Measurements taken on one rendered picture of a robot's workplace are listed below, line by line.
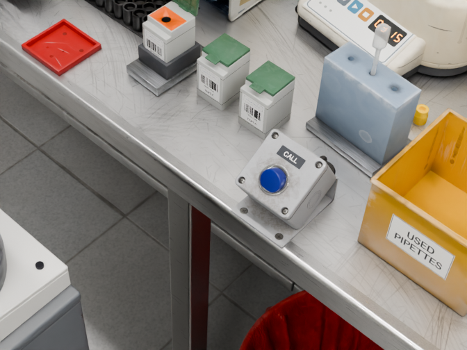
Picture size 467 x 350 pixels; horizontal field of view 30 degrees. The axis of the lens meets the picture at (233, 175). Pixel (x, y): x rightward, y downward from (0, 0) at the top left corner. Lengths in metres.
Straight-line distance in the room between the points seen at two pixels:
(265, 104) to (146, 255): 1.04
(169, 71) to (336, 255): 0.30
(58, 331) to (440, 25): 0.54
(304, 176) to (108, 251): 1.14
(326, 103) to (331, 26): 0.14
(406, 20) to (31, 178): 1.25
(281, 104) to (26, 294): 0.35
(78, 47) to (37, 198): 1.01
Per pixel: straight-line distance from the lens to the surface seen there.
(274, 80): 0.95
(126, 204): 2.03
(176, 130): 0.99
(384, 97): 0.90
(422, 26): 1.04
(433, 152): 0.94
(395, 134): 0.93
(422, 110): 1.02
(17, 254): 0.86
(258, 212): 0.91
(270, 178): 0.86
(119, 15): 1.12
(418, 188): 0.95
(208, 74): 0.98
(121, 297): 1.89
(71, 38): 1.10
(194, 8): 1.00
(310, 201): 0.87
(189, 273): 1.14
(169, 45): 1.00
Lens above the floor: 1.60
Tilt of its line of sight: 50 degrees down
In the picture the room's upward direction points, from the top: 4 degrees clockwise
